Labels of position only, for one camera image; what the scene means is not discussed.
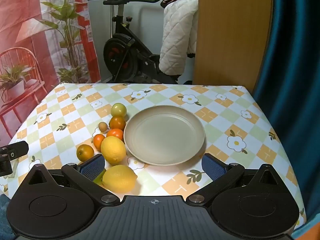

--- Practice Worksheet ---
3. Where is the black exercise bike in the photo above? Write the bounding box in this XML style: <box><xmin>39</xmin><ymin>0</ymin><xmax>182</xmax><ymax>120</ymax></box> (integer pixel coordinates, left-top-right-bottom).
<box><xmin>99</xmin><ymin>0</ymin><xmax>194</xmax><ymax>85</ymax></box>

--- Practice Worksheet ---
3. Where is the printed backdrop cloth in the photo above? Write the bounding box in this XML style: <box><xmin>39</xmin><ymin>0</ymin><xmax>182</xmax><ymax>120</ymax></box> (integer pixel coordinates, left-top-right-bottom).
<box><xmin>0</xmin><ymin>0</ymin><xmax>101</xmax><ymax>145</ymax></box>

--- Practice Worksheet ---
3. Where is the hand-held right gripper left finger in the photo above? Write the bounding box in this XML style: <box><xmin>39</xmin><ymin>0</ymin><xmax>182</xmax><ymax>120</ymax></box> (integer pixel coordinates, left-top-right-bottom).
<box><xmin>26</xmin><ymin>154</ymin><xmax>121</xmax><ymax>207</ymax></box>

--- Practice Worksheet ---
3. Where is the beige round plate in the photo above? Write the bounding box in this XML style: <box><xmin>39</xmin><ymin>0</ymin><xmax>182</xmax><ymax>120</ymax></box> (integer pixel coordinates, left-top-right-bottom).
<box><xmin>124</xmin><ymin>105</ymin><xmax>205</xmax><ymax>166</ymax></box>

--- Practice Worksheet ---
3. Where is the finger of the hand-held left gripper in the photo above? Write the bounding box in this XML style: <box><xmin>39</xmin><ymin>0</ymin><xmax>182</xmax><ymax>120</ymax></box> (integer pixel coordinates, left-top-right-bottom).
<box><xmin>0</xmin><ymin>159</ymin><xmax>13</xmax><ymax>177</ymax></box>
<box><xmin>0</xmin><ymin>141</ymin><xmax>29</xmax><ymax>161</ymax></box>

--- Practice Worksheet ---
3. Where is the teal curtain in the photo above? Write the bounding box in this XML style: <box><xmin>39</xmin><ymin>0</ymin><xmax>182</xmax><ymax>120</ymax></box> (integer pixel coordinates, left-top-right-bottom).
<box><xmin>252</xmin><ymin>0</ymin><xmax>320</xmax><ymax>240</ymax></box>

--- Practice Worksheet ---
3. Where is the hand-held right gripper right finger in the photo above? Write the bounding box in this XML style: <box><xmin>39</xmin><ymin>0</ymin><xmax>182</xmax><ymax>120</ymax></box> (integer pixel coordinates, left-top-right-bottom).
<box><xmin>186</xmin><ymin>153</ymin><xmax>282</xmax><ymax>206</ymax></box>

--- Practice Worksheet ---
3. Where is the dark orange tomato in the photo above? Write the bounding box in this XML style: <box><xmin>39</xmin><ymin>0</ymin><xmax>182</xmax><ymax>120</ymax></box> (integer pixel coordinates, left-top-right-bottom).
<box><xmin>109</xmin><ymin>116</ymin><xmax>126</xmax><ymax>131</ymax></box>

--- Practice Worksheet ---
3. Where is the checkered flower tablecloth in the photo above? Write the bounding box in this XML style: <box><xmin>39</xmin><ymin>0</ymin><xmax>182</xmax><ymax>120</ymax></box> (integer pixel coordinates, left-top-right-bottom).
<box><xmin>0</xmin><ymin>82</ymin><xmax>307</xmax><ymax>230</ymax></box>

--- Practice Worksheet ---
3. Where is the blue fuzzy cloth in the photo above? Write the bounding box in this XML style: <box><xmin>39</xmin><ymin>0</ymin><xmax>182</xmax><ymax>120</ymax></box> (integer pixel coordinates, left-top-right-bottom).
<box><xmin>0</xmin><ymin>192</ymin><xmax>12</xmax><ymax>240</ymax></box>

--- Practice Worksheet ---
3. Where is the wooden board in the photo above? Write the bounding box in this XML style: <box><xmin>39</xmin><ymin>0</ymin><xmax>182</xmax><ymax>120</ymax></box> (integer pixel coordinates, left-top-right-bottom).
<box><xmin>194</xmin><ymin>0</ymin><xmax>274</xmax><ymax>93</ymax></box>

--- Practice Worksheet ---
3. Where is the yellow lemon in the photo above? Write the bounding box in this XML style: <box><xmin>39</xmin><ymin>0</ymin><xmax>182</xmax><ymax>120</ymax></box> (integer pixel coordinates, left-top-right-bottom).
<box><xmin>102</xmin><ymin>165</ymin><xmax>138</xmax><ymax>194</ymax></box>
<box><xmin>101</xmin><ymin>136</ymin><xmax>127</xmax><ymax>164</ymax></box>

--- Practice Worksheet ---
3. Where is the white quilted blanket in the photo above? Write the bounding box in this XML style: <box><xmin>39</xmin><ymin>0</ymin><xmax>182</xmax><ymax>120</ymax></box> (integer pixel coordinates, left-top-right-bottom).
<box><xmin>159</xmin><ymin>0</ymin><xmax>199</xmax><ymax>75</ymax></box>

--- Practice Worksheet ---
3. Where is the small orange mandarin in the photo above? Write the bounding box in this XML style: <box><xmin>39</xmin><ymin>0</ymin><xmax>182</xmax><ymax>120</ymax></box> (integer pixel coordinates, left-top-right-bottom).
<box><xmin>107</xmin><ymin>128</ymin><xmax>124</xmax><ymax>141</ymax></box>
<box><xmin>93</xmin><ymin>134</ymin><xmax>106</xmax><ymax>151</ymax></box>

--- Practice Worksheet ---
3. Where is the yellow-green tomato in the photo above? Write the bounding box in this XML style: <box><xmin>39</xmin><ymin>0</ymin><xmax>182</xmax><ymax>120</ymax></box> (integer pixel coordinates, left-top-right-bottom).
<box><xmin>111</xmin><ymin>102</ymin><xmax>127</xmax><ymax>117</ymax></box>

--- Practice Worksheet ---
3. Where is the brownish orange fruit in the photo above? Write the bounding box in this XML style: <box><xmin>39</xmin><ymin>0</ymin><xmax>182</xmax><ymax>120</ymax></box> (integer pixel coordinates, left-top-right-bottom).
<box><xmin>76</xmin><ymin>144</ymin><xmax>95</xmax><ymax>162</ymax></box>

